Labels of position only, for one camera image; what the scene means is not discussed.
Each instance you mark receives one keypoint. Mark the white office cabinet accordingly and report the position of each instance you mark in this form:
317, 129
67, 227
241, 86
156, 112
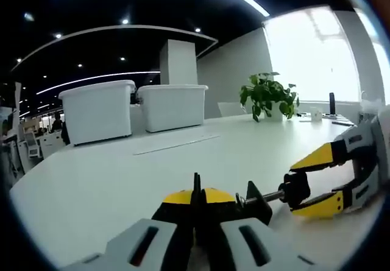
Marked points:
51, 146

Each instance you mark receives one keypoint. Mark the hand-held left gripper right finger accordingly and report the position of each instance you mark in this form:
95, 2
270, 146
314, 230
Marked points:
280, 252

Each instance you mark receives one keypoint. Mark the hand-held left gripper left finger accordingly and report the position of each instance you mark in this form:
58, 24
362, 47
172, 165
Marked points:
119, 252

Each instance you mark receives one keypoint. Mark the round ceiling spotlights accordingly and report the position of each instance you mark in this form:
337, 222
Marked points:
125, 21

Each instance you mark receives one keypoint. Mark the black bottle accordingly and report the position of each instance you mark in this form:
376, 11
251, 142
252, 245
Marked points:
331, 103

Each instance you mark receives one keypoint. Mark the large white storage bin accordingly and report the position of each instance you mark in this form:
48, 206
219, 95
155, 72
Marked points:
97, 112

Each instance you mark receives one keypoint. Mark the black fixed fixture clamp frame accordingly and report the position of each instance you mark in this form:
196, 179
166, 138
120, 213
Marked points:
256, 201

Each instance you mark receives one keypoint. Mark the black knob retaining clip screw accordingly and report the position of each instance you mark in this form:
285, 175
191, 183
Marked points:
297, 188

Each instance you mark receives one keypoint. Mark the white desk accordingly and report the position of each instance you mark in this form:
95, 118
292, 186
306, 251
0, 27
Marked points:
122, 185

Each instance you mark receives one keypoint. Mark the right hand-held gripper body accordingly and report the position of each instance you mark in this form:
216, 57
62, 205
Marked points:
385, 155

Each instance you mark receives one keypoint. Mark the small white cups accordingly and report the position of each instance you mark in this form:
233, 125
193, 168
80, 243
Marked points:
316, 114

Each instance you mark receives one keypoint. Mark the white plastic bag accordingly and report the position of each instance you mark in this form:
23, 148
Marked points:
370, 103

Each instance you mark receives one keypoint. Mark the small white storage bin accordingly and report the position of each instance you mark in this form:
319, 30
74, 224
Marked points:
172, 108

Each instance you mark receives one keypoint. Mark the green potted plant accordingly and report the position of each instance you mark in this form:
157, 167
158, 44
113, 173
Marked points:
268, 96

